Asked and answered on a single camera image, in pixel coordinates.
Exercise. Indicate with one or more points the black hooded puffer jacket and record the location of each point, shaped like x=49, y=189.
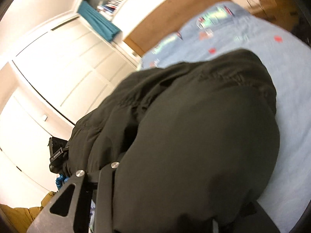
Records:
x=196, y=142

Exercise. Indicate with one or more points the blue gloved left hand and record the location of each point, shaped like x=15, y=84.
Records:
x=61, y=180

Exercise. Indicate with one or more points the white sliding wardrobe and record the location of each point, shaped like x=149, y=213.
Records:
x=60, y=76

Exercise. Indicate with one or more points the mustard yellow trousers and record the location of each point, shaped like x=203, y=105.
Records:
x=21, y=218

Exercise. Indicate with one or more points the teal curtain left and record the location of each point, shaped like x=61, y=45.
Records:
x=100, y=24

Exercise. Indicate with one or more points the wooden headboard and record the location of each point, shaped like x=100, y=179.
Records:
x=167, y=18

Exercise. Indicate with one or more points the blue patterned bed duvet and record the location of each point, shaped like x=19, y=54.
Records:
x=226, y=27

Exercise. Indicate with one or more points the wooden bedside drawer unit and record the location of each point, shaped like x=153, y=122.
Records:
x=283, y=13

